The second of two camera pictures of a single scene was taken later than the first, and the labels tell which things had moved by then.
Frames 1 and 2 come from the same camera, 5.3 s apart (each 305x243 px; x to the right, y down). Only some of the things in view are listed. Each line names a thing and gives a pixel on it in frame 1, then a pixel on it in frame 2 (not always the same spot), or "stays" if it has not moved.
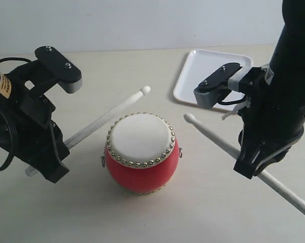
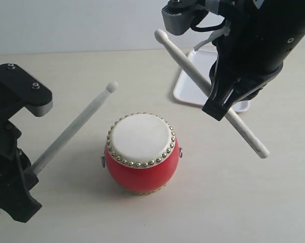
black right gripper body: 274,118 -> 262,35
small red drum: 141,154 stays
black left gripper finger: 53,170 -> 20,205
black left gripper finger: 61,149 -> 30,178
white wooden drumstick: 266,179 -> 230,115
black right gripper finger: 251,153 -> 223,94
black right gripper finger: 275,158 -> 245,88
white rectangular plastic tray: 200,64 stays
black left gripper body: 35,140 -> 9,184
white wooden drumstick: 145,91 -> 111,87
